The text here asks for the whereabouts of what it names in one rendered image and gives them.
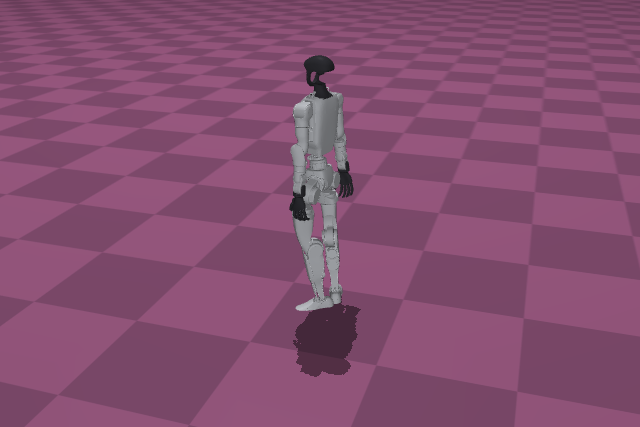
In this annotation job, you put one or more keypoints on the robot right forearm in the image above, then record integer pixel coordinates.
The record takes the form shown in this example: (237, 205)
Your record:
(340, 151)

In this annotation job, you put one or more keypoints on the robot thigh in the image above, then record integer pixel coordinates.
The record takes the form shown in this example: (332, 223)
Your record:
(328, 200)
(304, 229)

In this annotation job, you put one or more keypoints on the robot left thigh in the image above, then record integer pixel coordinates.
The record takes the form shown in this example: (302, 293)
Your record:
(304, 229)

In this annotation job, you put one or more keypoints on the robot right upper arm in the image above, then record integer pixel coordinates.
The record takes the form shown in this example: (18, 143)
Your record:
(340, 123)

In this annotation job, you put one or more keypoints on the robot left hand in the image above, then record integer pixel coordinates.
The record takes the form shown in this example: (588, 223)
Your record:
(298, 205)

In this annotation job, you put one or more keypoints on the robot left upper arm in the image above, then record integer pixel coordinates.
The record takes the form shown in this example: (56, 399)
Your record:
(302, 113)

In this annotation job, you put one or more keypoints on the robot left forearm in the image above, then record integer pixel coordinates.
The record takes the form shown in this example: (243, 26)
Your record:
(299, 163)

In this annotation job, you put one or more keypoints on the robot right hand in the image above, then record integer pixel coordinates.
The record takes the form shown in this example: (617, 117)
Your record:
(345, 179)

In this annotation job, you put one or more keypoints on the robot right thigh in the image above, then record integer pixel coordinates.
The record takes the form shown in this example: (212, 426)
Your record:
(328, 200)

